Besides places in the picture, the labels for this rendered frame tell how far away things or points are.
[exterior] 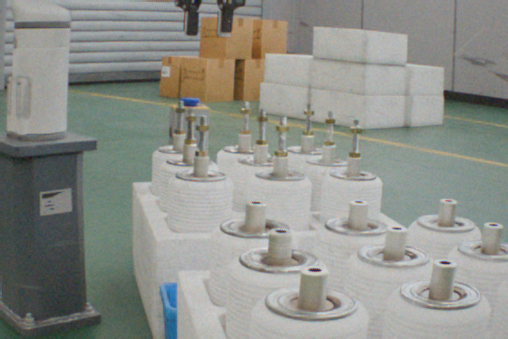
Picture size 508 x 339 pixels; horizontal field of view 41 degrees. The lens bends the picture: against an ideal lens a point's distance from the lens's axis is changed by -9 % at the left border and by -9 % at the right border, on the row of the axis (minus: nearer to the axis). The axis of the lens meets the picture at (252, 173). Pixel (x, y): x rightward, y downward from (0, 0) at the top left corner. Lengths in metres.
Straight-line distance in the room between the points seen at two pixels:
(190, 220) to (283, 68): 3.34
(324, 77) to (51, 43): 3.13
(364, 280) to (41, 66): 0.60
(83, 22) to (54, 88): 5.61
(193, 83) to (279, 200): 4.06
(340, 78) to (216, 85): 1.26
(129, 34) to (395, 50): 3.43
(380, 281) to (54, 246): 0.58
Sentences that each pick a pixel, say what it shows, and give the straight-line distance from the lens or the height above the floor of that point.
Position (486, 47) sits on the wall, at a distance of 6.87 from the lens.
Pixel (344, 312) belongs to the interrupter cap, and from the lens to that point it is 0.57.
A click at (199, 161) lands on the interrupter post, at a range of 1.08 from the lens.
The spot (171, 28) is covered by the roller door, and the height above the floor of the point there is 0.53.
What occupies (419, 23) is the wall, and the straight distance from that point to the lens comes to 7.31.
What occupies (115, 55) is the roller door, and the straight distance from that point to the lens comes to 6.88.
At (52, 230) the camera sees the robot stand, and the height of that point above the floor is 0.17.
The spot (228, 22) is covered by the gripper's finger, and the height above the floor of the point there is 0.48.
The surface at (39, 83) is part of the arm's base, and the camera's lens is 1.09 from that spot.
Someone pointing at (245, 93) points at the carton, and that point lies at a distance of 5.23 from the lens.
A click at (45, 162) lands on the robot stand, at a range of 1.08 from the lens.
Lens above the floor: 0.46
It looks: 11 degrees down
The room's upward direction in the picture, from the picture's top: 3 degrees clockwise
